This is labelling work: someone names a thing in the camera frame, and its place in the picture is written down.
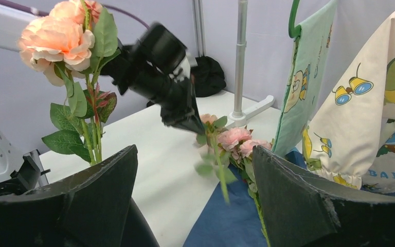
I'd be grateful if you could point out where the black cloth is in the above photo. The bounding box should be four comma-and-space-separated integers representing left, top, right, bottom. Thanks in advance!
139, 56, 226, 108

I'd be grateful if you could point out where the mint green patterned towel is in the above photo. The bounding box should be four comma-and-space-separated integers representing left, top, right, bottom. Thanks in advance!
272, 1, 337, 156

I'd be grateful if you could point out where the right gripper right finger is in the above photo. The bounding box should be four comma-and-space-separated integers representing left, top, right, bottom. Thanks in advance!
253, 146, 395, 246

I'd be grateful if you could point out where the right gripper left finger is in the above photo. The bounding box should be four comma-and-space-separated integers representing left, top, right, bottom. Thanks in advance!
0, 145, 158, 246

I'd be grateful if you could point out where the orange rose stem pair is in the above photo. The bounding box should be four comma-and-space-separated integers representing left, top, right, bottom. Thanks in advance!
17, 1, 119, 165

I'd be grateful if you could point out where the yellow cream patterned garment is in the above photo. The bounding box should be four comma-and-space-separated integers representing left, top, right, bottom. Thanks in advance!
302, 12, 395, 194

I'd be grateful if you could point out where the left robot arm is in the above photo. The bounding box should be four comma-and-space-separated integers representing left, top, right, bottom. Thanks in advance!
0, 1, 205, 134

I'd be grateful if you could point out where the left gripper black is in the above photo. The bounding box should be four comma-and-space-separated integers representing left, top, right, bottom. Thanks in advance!
100, 22, 205, 135

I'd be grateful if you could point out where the green hanger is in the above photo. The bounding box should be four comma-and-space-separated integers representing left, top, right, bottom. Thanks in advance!
288, 0, 301, 39

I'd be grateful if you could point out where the pink flower bouquet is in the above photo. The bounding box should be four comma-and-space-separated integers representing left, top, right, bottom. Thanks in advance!
194, 114, 272, 246

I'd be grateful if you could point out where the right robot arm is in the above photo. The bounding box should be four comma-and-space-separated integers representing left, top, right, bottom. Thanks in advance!
0, 133, 395, 246

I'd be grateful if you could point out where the dark blue wrapping paper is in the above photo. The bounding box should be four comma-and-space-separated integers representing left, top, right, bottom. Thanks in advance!
183, 148, 395, 247

